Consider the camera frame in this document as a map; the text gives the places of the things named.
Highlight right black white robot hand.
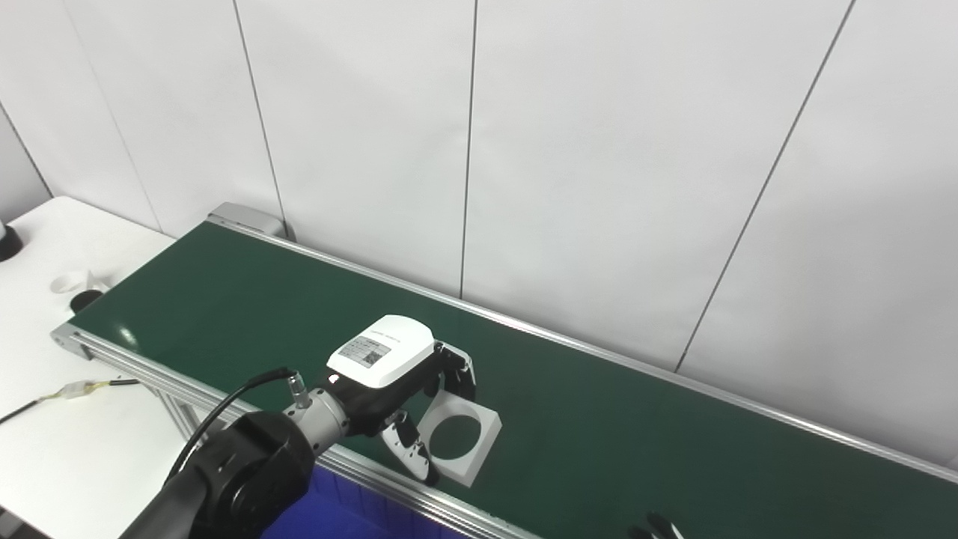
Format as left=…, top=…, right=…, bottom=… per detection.
left=629, top=511, right=686, bottom=539

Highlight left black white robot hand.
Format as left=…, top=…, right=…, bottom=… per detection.
left=323, top=314, right=478, bottom=487

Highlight white square part round hole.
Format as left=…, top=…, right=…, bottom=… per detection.
left=415, top=389, right=502, bottom=489

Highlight blue plastic bin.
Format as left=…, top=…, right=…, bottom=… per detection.
left=258, top=468, right=480, bottom=539

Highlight grey conveyor end housing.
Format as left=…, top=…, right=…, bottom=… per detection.
left=207, top=202, right=291, bottom=242

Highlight aluminium conveyor leg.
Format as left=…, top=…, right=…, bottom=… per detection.
left=153, top=386, right=233, bottom=442

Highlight small white object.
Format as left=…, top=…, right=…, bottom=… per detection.
left=49, top=269, right=113, bottom=294

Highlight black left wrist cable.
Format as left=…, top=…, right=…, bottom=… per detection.
left=165, top=365, right=314, bottom=484

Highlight green conveyor belt aluminium frame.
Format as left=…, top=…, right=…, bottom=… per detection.
left=51, top=219, right=958, bottom=539

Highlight thin cable with clear connector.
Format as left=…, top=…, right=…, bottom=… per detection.
left=0, top=378, right=141, bottom=426

